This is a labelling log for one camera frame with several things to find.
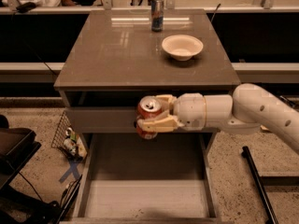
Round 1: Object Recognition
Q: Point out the blue silver energy drink can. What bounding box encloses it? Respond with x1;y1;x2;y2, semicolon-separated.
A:
151;0;164;32

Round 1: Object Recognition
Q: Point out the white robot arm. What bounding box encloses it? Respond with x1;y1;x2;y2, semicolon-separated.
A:
136;83;299;153

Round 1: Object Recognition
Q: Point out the open grey middle drawer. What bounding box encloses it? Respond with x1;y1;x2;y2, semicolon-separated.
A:
61;133;221;224

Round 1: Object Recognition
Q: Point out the black cable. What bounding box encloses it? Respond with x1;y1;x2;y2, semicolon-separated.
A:
10;10;60;77

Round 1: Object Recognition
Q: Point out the wire mesh basket with trash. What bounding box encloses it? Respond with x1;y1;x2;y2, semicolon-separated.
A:
51;112;87;161

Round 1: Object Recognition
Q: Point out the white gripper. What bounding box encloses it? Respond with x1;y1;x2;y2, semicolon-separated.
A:
137;93;206;133

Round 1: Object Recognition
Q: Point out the closed top drawer black handle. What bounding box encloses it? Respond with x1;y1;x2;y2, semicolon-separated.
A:
65;106;137;133

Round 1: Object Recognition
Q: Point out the black metal bar on floor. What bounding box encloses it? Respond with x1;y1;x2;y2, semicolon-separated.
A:
242;146;278;224

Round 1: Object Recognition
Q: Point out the grey drawer cabinet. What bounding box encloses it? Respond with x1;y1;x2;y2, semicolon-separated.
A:
53;8;243;134

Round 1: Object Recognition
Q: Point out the white bowl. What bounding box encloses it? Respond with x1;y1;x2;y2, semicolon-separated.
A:
162;35;204;61

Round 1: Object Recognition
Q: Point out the orange red soda can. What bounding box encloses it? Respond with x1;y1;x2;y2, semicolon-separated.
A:
136;96;162;140

